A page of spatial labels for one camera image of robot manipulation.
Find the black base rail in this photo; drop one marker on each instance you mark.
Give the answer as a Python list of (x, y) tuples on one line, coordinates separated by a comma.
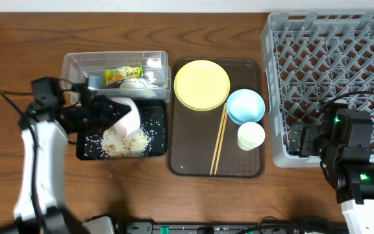
[(269, 224)]

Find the white tissue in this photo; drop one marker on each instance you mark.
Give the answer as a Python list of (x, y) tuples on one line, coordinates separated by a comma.
[(138, 88)]

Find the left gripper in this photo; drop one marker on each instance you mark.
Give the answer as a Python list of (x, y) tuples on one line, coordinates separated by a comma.
[(93, 110)]

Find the green snack wrapper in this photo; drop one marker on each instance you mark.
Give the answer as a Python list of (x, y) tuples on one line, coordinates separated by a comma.
[(122, 73)]

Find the white cup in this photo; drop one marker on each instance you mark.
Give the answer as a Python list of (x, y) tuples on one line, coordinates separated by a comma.
[(250, 136)]

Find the pink white bowl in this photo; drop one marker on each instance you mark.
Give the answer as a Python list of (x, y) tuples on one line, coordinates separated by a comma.
[(130, 123)]

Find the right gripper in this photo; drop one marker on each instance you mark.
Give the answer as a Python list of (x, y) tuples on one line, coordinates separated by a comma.
[(299, 140)]

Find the brown serving tray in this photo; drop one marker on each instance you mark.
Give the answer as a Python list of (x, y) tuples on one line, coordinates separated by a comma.
[(192, 139)]

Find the light blue bowl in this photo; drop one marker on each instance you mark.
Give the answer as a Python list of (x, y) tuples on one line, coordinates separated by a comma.
[(245, 105)]

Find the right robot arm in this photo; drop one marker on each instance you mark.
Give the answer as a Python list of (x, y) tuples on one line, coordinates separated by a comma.
[(341, 141)]

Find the clear plastic bin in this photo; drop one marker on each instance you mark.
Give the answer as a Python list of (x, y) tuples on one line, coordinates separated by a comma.
[(89, 68)]

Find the yellow plate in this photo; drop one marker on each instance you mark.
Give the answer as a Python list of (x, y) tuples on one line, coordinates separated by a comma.
[(202, 85)]

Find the spilled rice food waste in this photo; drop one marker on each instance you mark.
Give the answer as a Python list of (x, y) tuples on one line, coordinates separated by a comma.
[(125, 144)]

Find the wooden chopstick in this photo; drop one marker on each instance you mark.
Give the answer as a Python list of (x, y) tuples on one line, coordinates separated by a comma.
[(220, 141), (212, 165)]

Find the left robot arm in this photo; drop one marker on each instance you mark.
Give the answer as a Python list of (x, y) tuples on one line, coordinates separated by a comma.
[(45, 128)]

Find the grey dishwasher rack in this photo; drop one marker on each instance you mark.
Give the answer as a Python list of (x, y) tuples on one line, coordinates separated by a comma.
[(310, 58)]

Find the black plastic tray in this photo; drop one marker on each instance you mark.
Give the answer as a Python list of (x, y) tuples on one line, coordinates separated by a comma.
[(154, 113)]

